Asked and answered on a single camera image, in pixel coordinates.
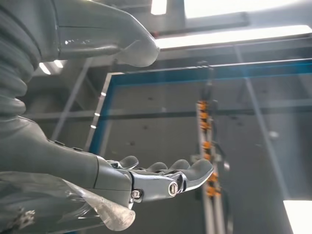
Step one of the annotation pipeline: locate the grey ceiling beam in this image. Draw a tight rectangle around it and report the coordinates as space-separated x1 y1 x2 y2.
51 58 94 141

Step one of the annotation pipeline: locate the clear plastic film strip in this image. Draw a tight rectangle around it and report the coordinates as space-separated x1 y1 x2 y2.
0 171 136 232

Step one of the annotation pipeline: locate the blue framed ceiling panel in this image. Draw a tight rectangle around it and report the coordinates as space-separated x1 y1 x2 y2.
84 58 312 156

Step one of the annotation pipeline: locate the long ceiling light strip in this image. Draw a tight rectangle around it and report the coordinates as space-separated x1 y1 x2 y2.
156 25 312 50

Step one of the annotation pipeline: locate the bright ceiling light panel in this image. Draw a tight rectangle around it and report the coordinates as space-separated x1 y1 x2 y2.
283 200 312 234
184 0 312 19

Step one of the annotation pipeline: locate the ceiling rail with orange clips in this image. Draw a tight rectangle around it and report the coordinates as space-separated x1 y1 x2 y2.
190 80 230 234

